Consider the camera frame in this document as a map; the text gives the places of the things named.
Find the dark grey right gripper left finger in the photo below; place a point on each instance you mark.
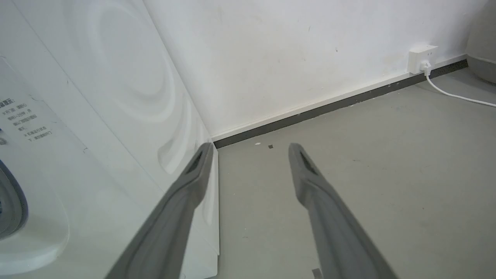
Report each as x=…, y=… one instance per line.
x=166, y=228

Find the grey round object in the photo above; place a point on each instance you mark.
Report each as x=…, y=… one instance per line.
x=482, y=46

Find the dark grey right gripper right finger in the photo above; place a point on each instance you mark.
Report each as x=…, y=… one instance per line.
x=333, y=228

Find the dark grey skirting board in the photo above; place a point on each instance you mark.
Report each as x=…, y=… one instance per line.
x=341, y=101

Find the white washing machine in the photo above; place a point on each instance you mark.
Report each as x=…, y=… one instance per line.
x=97, y=135

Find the white wall socket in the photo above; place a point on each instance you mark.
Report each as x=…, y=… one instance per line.
x=419, y=59

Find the instruction sticker on washing machine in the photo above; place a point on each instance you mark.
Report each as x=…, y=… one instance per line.
x=27, y=120

